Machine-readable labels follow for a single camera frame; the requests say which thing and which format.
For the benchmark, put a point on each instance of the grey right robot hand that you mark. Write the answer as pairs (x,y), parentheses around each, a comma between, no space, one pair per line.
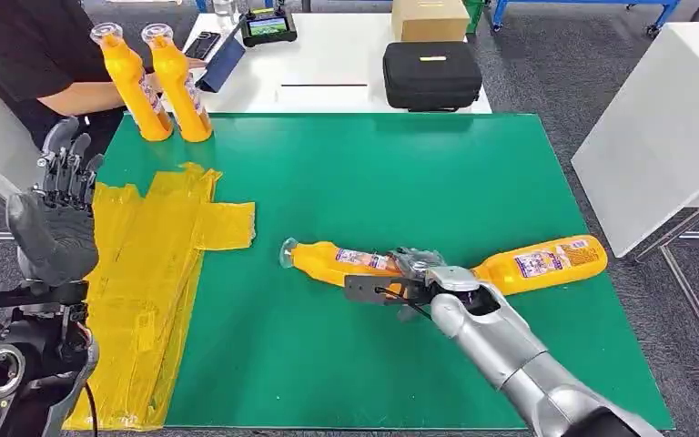
(416,262)

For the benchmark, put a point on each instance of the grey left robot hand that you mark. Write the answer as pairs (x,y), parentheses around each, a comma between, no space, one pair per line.
(60,241)

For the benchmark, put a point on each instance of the orange drink bottle blue label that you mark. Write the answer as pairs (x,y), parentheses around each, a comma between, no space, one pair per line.
(171,78)

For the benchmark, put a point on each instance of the black smartphone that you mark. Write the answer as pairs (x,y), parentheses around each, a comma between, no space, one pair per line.
(203,45)

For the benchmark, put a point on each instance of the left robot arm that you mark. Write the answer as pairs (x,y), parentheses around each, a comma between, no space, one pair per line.
(24,362)

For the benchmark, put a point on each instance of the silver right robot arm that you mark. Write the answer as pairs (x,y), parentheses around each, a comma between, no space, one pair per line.
(494,344)

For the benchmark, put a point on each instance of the yellow plastic sheet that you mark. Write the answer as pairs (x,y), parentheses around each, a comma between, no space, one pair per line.
(144,271)

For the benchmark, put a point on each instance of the green table mat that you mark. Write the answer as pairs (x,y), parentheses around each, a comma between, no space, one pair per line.
(355,181)

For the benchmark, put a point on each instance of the black zip case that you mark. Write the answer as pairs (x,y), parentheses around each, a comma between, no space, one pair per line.
(433,77)

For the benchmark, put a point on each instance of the person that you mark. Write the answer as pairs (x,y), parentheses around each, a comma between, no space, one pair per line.
(18,48)

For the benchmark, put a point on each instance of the thin black pen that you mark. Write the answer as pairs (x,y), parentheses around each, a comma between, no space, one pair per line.
(325,85)

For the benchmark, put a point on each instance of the cardboard box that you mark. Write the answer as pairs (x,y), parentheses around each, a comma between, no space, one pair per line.
(429,21)

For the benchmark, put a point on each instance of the green crate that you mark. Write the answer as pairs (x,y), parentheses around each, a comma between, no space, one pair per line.
(475,15)

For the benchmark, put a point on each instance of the black controller with screen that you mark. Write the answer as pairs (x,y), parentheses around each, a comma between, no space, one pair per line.
(268,27)

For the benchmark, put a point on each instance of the clear drinking glass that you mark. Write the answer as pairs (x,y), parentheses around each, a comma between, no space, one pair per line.
(224,7)

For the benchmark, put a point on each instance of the black right wrist camera bracket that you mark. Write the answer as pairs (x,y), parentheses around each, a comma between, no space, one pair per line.
(361,288)

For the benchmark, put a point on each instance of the blue metal cart frame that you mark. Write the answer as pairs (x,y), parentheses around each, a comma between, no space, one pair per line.
(666,7)

